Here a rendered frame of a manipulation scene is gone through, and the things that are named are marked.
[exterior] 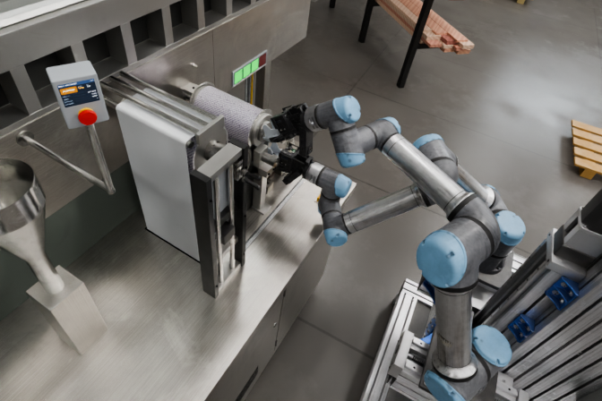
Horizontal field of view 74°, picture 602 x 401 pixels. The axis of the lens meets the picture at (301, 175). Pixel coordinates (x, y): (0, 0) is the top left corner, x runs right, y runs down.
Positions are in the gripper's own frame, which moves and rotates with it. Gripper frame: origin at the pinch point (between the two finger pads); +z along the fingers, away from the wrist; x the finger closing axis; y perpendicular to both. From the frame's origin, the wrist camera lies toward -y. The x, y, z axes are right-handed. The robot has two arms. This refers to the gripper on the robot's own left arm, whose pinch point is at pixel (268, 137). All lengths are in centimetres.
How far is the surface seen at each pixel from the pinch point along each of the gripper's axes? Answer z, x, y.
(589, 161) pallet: -50, -259, -191
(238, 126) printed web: 5.8, 3.7, 7.8
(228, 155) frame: -17.9, 30.6, 9.8
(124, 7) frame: 5, 16, 52
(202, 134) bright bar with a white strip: -11.7, 29.4, 16.3
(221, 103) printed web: 10.9, 0.6, 16.2
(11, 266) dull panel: 40, 70, 9
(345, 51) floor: 151, -305, -39
